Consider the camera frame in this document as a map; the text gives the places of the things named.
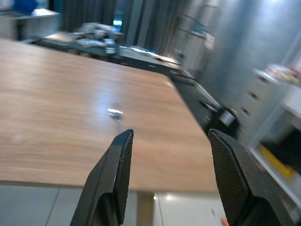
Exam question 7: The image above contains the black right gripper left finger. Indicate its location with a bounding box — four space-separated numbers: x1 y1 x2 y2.
70 129 134 226

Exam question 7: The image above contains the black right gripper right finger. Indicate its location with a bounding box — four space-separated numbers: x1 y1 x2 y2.
208 129 297 226

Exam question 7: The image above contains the yellow box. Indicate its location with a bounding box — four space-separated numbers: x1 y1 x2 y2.
258 144 296 179

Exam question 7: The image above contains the grey round spool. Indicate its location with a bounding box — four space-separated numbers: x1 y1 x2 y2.
218 108 237 125

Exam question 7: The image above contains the small shiny metal object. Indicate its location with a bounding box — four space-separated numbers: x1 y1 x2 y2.
107 108 124 121

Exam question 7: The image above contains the wooden table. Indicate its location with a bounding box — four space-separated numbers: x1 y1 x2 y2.
0 39 218 226

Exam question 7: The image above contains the white drawer cabinet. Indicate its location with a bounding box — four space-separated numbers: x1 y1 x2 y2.
237 68 290 146

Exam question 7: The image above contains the long black workbench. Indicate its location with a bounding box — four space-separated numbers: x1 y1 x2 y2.
35 32 240 138

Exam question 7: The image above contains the pile of clutter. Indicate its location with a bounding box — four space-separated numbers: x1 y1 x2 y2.
72 22 124 48

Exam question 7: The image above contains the dark grey curtain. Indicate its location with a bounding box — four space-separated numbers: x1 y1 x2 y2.
53 0 189 56

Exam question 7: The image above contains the white counter unit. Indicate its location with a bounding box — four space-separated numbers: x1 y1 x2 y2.
0 9 62 42

